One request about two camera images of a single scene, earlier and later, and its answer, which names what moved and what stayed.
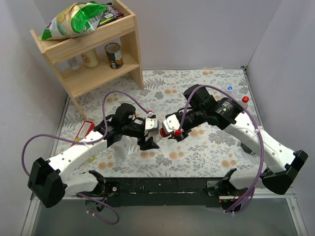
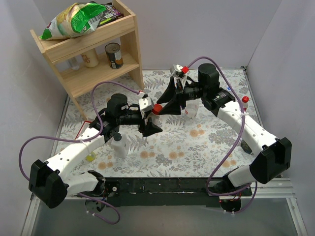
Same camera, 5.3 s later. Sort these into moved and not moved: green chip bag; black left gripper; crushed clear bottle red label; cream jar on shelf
Moved: black left gripper
Not moved: green chip bag; crushed clear bottle red label; cream jar on shelf
